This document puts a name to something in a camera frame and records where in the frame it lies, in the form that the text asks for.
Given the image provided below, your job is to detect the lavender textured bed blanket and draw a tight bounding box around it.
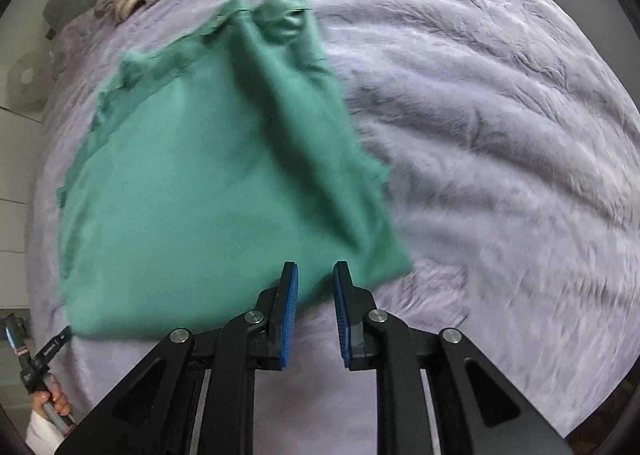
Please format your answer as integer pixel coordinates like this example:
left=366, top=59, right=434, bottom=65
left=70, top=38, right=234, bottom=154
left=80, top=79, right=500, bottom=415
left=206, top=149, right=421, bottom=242
left=27, top=0, right=640, bottom=441

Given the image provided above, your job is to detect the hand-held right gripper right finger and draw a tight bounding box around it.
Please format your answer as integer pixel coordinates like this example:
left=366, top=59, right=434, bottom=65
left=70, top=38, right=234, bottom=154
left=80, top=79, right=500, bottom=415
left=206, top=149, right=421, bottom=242
left=332, top=260, right=577, bottom=455

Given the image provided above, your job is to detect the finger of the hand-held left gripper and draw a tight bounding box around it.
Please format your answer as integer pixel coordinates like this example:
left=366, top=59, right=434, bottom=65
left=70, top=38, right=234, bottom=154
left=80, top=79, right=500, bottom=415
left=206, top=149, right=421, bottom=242
left=34, top=325, right=74, bottom=367
left=2, top=315, right=27, bottom=362

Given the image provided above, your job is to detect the white round fan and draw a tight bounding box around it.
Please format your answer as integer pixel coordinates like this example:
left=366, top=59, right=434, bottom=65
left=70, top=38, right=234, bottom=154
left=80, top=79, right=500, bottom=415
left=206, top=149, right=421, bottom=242
left=9, top=52, right=56, bottom=112

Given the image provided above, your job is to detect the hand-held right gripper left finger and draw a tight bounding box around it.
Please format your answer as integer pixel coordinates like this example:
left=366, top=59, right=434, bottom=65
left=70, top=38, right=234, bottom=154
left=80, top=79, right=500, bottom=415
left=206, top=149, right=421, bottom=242
left=57, top=261, right=301, bottom=455

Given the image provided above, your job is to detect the green work jacket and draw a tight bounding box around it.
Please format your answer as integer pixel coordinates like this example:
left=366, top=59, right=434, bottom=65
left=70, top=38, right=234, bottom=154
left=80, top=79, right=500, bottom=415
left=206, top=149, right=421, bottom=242
left=56, top=0, right=415, bottom=342

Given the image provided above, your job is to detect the person's left hand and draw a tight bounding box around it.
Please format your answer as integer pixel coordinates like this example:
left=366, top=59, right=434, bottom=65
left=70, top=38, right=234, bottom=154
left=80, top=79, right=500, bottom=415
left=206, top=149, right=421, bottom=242
left=31, top=374, right=74, bottom=428

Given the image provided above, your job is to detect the person's left forearm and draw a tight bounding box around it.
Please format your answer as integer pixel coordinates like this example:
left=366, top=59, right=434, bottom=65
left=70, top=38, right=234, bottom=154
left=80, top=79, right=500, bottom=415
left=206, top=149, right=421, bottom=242
left=24, top=410, right=67, bottom=455

